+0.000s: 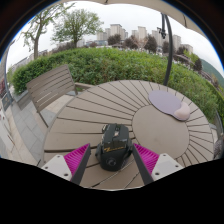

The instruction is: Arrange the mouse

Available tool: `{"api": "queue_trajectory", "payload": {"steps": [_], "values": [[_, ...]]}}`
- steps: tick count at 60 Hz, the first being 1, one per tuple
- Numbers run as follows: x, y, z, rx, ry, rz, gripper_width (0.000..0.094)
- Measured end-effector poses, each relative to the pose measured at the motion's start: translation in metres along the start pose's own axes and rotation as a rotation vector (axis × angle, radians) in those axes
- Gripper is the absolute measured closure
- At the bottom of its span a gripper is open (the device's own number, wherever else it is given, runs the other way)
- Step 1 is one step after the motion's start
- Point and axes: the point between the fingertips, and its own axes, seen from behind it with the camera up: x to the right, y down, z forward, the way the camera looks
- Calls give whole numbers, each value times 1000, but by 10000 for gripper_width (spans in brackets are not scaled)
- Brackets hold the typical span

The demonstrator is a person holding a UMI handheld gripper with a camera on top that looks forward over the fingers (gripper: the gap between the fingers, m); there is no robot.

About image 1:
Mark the slatted wooden chair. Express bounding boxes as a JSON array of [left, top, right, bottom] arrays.
[[25, 64, 96, 128]]

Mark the dark curved parasol pole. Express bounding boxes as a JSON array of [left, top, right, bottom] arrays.
[[160, 13, 174, 87]]

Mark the broad leafy green tree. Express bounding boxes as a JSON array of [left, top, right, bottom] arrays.
[[51, 8, 104, 49]]

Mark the beige parasol canopy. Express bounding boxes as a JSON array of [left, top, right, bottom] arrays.
[[59, 0, 208, 38]]

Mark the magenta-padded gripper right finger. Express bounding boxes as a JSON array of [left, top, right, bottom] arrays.
[[131, 143, 184, 186]]

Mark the green hedge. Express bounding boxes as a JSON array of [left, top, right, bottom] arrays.
[[11, 47, 224, 124]]

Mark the sparse thin-trunked tree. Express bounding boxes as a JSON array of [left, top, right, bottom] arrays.
[[21, 2, 76, 61]]

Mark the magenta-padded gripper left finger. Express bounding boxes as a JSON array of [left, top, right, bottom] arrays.
[[40, 143, 92, 186]]

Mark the black computer mouse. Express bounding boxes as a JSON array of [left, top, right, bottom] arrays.
[[95, 123, 134, 172]]

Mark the lilac mouse pad with wrist rest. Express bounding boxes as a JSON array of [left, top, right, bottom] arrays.
[[148, 89, 192, 122]]

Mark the group of high-rise buildings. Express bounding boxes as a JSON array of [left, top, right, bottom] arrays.
[[96, 23, 194, 56]]

